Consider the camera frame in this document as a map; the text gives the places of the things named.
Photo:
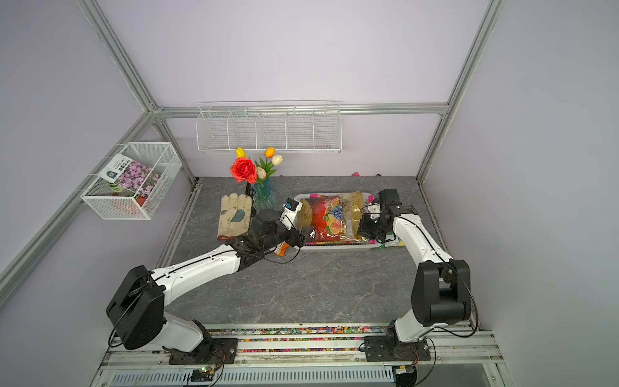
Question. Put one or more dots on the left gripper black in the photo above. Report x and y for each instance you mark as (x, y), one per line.
(305, 231)

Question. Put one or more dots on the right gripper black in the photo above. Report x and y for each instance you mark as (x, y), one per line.
(364, 227)

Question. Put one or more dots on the white plastic basket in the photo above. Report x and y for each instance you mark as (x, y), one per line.
(338, 244)

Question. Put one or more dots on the gold candy bag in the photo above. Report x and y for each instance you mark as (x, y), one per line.
(333, 217)

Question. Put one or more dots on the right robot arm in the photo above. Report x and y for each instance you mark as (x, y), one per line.
(441, 293)

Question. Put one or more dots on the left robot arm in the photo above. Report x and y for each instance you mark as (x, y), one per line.
(137, 310)

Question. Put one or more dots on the orange white snack packet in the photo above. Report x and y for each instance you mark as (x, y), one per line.
(281, 249)

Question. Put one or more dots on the glass vase with flowers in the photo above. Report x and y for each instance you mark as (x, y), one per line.
(256, 175)

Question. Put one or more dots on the green candy packet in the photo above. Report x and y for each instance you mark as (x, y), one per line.
(392, 241)

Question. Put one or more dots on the cream work glove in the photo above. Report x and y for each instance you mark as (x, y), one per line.
(235, 216)

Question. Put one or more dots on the purple flower seed packet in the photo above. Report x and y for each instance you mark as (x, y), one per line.
(126, 175)

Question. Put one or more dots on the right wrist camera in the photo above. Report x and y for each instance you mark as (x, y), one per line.
(389, 197)

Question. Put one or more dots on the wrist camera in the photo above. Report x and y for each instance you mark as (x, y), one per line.
(389, 197)
(292, 208)

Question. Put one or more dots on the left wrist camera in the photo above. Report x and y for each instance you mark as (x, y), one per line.
(292, 208)

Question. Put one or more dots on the white wire wall shelf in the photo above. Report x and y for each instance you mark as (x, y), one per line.
(288, 126)

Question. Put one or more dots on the aluminium mounting rail frame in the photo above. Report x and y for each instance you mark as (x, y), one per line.
(316, 354)

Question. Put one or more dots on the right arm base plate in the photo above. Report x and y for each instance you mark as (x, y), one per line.
(396, 349)

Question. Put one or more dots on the white wire side basket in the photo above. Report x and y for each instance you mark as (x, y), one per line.
(109, 205)

